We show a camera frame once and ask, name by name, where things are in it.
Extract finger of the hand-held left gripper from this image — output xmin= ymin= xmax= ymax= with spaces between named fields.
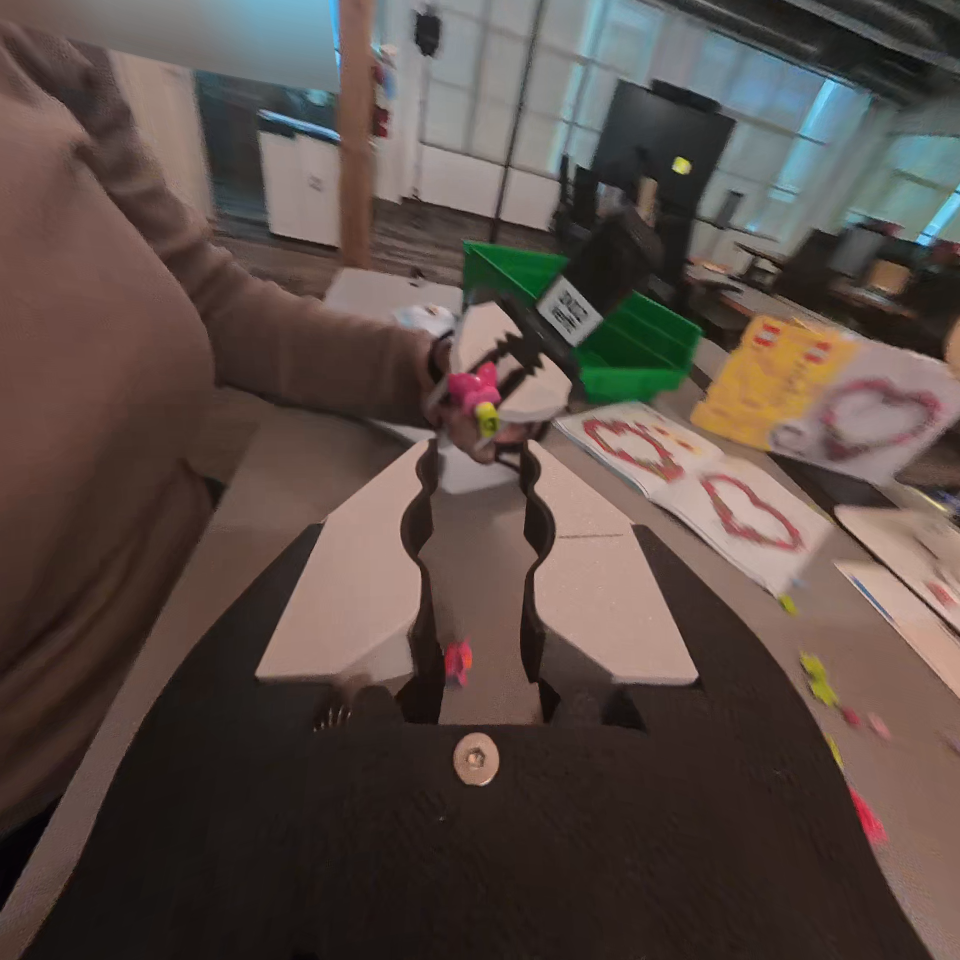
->
xmin=495 ymin=358 xmax=579 ymax=427
xmin=423 ymin=302 xmax=543 ymax=421

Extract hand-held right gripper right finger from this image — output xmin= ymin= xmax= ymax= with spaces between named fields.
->
xmin=517 ymin=441 xmax=700 ymax=725

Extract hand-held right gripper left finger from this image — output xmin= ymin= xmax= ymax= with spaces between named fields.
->
xmin=255 ymin=438 xmax=444 ymax=725

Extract pink flower lego piece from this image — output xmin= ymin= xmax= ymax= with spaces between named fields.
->
xmin=447 ymin=363 xmax=502 ymax=440

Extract person's left forearm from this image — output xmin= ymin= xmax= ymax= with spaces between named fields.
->
xmin=172 ymin=217 xmax=451 ymax=429

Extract yellow lego box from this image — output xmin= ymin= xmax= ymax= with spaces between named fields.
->
xmin=690 ymin=315 xmax=960 ymax=485

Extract scattered small lego pieces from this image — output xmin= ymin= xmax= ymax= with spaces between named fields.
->
xmin=444 ymin=592 xmax=960 ymax=845

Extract person's left hand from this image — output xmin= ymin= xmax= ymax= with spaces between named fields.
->
xmin=437 ymin=416 xmax=538 ymax=466

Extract green plastic bin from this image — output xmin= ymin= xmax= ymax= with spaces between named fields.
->
xmin=461 ymin=240 xmax=702 ymax=402

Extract open instruction booklet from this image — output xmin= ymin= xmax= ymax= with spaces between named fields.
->
xmin=555 ymin=401 xmax=834 ymax=597

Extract black monitor on stand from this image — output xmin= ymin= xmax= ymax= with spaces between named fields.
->
xmin=591 ymin=78 xmax=738 ymax=226

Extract background office desks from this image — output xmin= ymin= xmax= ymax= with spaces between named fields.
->
xmin=682 ymin=217 xmax=960 ymax=361

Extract wooden pillar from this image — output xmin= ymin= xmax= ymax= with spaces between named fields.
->
xmin=336 ymin=0 xmax=378 ymax=267

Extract white cabinet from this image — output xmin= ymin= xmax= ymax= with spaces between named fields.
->
xmin=257 ymin=111 xmax=346 ymax=249

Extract wood and white book stand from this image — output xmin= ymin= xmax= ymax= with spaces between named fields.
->
xmin=836 ymin=504 xmax=960 ymax=631

